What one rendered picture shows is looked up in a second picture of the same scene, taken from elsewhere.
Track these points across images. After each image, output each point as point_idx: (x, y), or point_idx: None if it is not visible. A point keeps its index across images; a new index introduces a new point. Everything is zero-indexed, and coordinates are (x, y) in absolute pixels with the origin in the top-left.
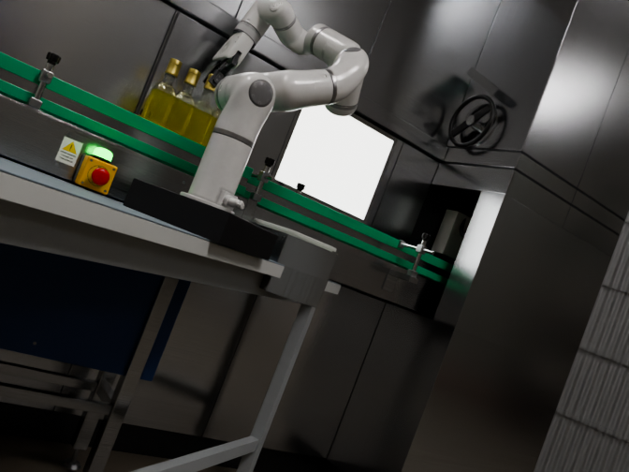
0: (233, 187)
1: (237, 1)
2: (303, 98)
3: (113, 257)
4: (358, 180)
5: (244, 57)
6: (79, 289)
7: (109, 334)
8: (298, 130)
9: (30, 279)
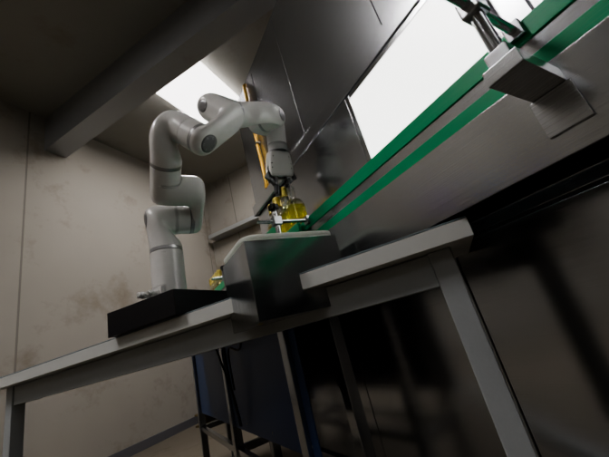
0: (155, 283)
1: (301, 130)
2: (152, 192)
3: (87, 379)
4: (454, 60)
5: (313, 147)
6: (268, 384)
7: (288, 415)
8: (364, 128)
9: (257, 385)
